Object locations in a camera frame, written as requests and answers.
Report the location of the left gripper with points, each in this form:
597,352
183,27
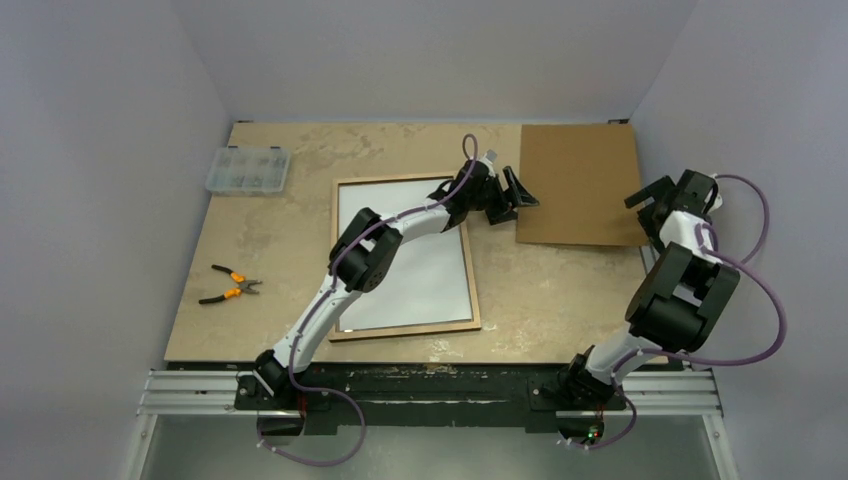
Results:
521,198

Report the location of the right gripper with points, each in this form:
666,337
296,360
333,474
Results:
656,201

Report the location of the brown backing board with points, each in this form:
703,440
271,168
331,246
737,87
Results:
580,174

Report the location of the printed photo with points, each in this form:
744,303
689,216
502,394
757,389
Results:
424,285

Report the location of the black wooden picture frame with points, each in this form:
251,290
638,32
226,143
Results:
404,331

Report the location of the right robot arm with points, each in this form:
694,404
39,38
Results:
680,300

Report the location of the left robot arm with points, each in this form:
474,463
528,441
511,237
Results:
361,259

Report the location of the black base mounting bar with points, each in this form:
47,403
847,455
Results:
532,397

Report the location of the clear plastic organizer box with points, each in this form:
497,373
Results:
248,171

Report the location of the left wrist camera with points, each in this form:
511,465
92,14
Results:
489,158

